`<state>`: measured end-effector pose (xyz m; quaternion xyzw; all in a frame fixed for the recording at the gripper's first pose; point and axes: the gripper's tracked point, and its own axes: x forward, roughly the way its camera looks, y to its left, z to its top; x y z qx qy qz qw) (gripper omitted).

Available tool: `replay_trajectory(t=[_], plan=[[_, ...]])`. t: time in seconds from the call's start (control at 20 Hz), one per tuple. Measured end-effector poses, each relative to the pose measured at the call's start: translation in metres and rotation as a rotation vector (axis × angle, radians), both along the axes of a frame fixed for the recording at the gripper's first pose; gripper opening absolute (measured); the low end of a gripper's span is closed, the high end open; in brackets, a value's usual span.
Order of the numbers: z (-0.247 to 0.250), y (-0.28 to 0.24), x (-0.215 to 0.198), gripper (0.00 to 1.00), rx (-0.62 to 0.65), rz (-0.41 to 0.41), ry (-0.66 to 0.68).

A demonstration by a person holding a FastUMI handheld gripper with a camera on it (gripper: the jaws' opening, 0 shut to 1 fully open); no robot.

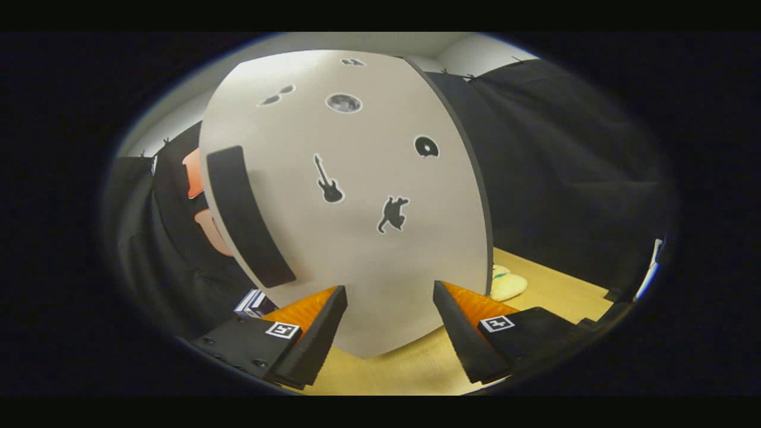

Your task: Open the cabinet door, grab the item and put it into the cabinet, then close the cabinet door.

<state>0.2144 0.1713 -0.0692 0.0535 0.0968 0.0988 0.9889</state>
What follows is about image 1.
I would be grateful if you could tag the white cabinet door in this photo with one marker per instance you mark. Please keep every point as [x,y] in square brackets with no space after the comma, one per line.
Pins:
[368,267]

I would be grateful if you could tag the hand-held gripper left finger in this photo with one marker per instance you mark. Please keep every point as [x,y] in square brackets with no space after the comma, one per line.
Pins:
[318,339]

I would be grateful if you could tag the black backdrop cloth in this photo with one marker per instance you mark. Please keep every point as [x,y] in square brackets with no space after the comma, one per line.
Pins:
[565,178]

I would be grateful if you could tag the dark blue book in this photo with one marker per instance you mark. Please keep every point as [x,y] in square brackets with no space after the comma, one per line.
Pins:
[260,305]
[242,306]

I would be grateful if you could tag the white power strip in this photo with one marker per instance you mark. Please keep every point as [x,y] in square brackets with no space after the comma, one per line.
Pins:
[651,267]

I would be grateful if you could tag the pale yellow soft object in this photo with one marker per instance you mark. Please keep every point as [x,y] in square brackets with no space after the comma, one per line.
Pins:
[508,284]

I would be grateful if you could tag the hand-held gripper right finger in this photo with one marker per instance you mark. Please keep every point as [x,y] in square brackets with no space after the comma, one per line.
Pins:
[461,336]

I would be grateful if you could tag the dark grey cabinet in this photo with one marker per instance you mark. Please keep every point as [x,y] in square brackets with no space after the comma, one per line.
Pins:
[490,244]

